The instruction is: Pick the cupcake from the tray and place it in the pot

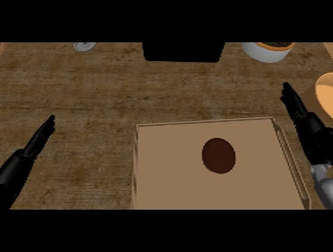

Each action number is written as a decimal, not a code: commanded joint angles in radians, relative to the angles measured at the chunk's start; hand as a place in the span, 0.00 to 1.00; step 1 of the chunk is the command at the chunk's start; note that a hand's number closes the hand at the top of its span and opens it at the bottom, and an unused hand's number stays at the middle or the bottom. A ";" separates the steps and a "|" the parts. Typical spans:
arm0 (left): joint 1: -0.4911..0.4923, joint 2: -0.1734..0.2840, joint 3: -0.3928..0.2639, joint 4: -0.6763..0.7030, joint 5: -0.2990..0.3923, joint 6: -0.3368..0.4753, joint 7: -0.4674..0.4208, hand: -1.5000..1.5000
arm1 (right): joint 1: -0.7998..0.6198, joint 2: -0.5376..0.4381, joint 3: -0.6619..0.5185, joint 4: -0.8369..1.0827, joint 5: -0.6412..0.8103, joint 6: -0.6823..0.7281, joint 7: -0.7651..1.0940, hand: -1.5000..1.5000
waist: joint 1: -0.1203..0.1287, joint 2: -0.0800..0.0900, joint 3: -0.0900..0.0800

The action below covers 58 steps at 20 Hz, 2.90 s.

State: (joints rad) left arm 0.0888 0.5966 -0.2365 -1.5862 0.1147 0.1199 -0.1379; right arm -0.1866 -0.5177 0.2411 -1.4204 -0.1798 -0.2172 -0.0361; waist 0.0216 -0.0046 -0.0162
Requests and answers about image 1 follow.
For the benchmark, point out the white plant pot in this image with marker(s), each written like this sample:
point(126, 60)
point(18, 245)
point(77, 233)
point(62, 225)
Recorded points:
point(268, 51)

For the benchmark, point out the black appliance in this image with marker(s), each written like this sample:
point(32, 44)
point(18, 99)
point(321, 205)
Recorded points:
point(182, 51)

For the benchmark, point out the small grey glass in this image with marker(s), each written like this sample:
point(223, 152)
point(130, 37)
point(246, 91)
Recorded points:
point(84, 46)

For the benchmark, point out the tan wooden tray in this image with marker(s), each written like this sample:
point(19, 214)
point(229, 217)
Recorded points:
point(216, 167)

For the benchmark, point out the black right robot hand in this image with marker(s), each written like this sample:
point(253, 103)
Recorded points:
point(314, 136)

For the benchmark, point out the dark brown cupcake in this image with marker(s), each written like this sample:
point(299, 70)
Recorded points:
point(218, 155)

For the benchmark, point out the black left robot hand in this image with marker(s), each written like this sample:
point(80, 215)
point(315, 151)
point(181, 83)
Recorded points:
point(13, 174)

